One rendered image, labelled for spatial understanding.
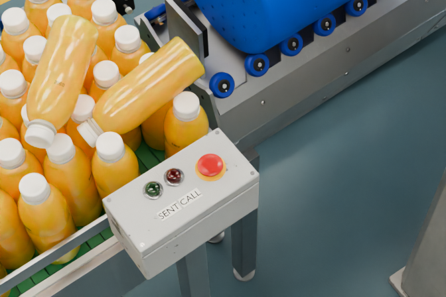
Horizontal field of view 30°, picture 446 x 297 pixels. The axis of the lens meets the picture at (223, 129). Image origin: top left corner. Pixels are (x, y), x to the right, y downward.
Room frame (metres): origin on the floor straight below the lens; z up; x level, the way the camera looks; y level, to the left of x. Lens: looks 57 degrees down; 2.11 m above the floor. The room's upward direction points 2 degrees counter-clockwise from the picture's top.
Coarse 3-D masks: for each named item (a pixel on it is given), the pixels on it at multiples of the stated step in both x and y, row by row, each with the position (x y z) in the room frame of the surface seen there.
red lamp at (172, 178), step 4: (172, 168) 0.58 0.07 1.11; (176, 168) 0.58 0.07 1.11; (168, 172) 0.58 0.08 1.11; (172, 172) 0.58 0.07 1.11; (176, 172) 0.58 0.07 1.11; (180, 172) 0.58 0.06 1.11; (168, 176) 0.57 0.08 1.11; (172, 176) 0.57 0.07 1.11; (176, 176) 0.57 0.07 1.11; (180, 176) 0.57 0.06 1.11; (168, 180) 0.57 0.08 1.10; (172, 180) 0.57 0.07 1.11; (176, 180) 0.57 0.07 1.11
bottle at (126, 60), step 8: (112, 48) 0.84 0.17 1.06; (120, 48) 0.82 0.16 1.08; (136, 48) 0.82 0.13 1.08; (144, 48) 0.83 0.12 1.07; (112, 56) 0.83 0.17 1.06; (120, 56) 0.82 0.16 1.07; (128, 56) 0.81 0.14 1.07; (136, 56) 0.81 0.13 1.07; (120, 64) 0.81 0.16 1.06; (128, 64) 0.81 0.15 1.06; (136, 64) 0.81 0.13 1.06; (120, 72) 0.80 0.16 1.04; (128, 72) 0.80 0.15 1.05
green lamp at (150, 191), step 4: (148, 184) 0.56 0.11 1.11; (152, 184) 0.56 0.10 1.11; (156, 184) 0.56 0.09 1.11; (148, 188) 0.55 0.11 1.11; (152, 188) 0.55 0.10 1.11; (156, 188) 0.55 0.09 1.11; (160, 188) 0.55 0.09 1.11; (148, 192) 0.55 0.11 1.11; (152, 192) 0.55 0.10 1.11; (156, 192) 0.55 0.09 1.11; (152, 196) 0.54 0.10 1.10
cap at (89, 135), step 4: (80, 124) 0.67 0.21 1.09; (84, 124) 0.67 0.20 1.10; (80, 128) 0.66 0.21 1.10; (84, 128) 0.66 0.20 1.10; (88, 128) 0.66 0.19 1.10; (80, 132) 0.66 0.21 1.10; (84, 132) 0.66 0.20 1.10; (88, 132) 0.65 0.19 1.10; (92, 132) 0.66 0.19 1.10; (84, 136) 0.65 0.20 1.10; (88, 136) 0.65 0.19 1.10; (92, 136) 0.65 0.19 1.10; (96, 136) 0.65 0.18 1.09; (88, 140) 0.65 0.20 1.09; (92, 140) 0.65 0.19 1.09; (96, 140) 0.65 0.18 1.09; (88, 144) 0.64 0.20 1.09; (92, 144) 0.64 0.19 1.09
